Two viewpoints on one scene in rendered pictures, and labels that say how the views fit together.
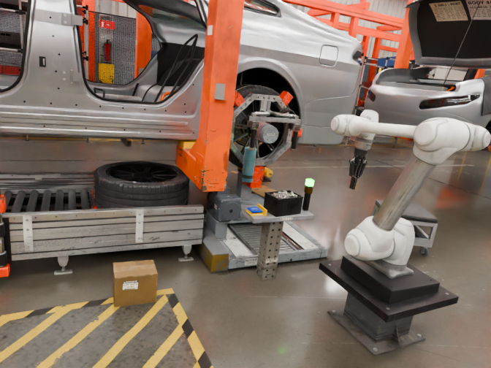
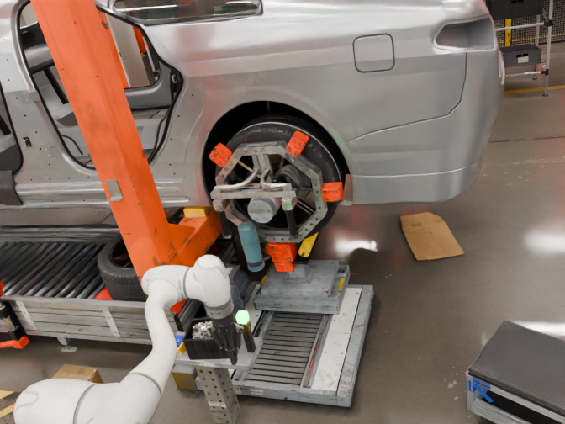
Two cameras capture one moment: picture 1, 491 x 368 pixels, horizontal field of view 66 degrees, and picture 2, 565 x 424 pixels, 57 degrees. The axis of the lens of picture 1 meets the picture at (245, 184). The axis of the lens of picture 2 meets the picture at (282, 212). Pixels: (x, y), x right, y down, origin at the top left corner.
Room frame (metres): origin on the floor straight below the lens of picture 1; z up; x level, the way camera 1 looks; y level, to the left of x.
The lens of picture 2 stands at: (1.37, -1.83, 1.98)
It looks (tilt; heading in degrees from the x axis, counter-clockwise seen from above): 28 degrees down; 48
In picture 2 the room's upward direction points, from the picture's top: 12 degrees counter-clockwise
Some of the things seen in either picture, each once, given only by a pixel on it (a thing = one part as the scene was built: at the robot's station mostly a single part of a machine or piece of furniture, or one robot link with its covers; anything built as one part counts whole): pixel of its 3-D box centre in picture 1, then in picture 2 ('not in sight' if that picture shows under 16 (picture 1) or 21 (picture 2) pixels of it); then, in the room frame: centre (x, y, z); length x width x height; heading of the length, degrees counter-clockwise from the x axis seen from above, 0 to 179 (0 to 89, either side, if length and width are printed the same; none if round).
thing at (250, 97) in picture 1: (260, 130); (271, 193); (2.90, -0.07, 0.85); 0.54 x 0.07 x 0.54; 116
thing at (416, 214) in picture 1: (400, 228); (532, 391); (2.96, -1.33, 0.17); 0.43 x 0.36 x 0.34; 89
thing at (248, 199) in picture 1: (243, 188); (297, 261); (3.05, 0.01, 0.32); 0.40 x 0.30 x 0.28; 116
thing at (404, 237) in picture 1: (395, 239); not in sight; (1.79, -0.80, 0.53); 0.18 x 0.16 x 0.22; 119
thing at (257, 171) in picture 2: (258, 108); (236, 173); (2.74, -0.03, 1.03); 0.19 x 0.18 x 0.11; 26
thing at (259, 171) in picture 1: (252, 174); (286, 250); (2.93, -0.05, 0.48); 0.16 x 0.12 x 0.17; 26
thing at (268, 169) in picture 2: (282, 109); (275, 172); (2.83, -0.21, 1.03); 0.19 x 0.18 x 0.11; 26
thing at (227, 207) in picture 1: (220, 209); (234, 296); (2.68, 0.17, 0.26); 0.42 x 0.18 x 0.35; 26
